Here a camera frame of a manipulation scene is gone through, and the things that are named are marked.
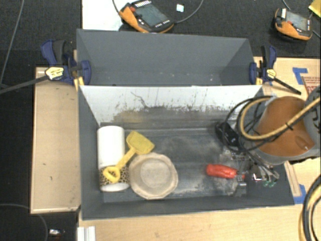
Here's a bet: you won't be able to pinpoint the brown cardboard board, red print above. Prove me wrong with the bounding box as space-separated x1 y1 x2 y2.
252 56 321 203

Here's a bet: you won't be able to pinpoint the grey metal bin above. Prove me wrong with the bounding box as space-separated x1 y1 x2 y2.
76 28 295 220

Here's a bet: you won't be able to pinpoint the red toy chili pepper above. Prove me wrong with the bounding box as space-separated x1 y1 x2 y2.
206 163 239 180

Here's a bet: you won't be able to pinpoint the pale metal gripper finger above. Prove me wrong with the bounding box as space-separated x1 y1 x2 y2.
227 174 248 198
220 151 249 170

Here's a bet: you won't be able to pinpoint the beige shallow bowl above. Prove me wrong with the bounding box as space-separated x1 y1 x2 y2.
128 152 179 200

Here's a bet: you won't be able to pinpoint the pale wood board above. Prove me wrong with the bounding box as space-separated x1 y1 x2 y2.
30 66 82 214

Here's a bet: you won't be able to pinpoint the yellow toy shovel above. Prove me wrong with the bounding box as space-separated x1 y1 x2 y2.
102 131 155 185

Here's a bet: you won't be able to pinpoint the white cup, leopard print band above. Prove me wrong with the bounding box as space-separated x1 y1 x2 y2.
96 126 131 193

